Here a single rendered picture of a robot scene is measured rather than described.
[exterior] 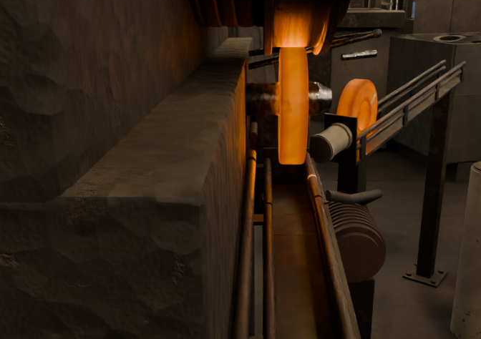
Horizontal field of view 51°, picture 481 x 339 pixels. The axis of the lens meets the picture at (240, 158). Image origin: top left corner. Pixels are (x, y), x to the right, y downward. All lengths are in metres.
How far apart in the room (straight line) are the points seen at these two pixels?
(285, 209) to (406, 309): 1.08
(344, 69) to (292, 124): 2.74
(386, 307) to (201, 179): 1.56
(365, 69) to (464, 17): 1.69
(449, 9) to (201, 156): 4.79
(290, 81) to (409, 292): 1.34
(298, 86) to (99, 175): 0.41
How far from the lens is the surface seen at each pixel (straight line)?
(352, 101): 1.07
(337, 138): 1.02
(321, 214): 0.59
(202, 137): 0.28
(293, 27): 0.55
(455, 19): 4.93
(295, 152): 0.63
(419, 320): 1.72
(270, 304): 0.47
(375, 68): 3.33
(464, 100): 2.84
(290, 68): 0.62
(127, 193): 0.21
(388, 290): 1.85
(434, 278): 1.95
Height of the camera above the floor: 0.94
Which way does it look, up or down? 17 degrees down
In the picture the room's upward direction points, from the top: 1 degrees counter-clockwise
